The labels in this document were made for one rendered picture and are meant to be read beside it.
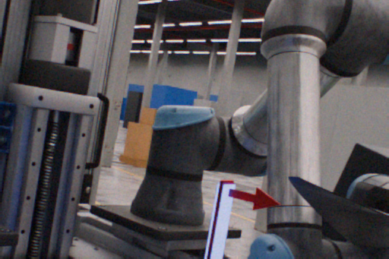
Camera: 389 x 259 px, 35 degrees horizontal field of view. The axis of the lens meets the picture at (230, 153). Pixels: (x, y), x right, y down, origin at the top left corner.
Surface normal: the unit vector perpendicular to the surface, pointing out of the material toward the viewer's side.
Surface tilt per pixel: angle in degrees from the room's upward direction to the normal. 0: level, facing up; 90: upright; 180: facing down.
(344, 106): 90
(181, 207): 73
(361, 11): 90
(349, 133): 90
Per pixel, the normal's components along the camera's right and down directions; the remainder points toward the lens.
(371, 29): 0.34, 0.45
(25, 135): 0.72, 0.16
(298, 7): -0.07, -0.36
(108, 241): -0.67, -0.08
